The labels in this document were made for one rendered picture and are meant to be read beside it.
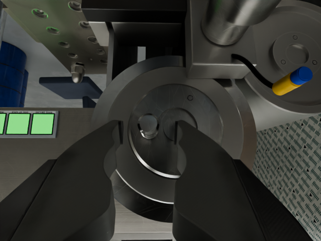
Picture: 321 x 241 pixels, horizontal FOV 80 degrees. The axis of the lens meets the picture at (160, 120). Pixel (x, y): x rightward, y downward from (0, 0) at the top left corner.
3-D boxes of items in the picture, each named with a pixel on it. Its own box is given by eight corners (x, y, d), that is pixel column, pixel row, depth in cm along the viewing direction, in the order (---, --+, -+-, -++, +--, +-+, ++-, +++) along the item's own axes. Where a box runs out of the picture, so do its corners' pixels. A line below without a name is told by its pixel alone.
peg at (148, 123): (162, 130, 12) (141, 137, 12) (161, 136, 15) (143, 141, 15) (155, 110, 12) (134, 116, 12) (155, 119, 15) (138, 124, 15)
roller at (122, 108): (235, 64, 17) (252, 200, 15) (187, 121, 43) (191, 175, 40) (106, 67, 17) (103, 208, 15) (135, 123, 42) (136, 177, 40)
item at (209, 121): (231, 173, 14) (131, 182, 14) (222, 171, 16) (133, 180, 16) (217, 79, 16) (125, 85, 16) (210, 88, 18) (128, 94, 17)
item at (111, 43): (119, -68, 22) (111, 87, 18) (137, 49, 45) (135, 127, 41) (115, -68, 22) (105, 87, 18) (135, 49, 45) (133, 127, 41)
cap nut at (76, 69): (82, 64, 50) (80, 80, 49) (87, 71, 54) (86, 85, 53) (68, 64, 50) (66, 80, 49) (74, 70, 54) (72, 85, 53)
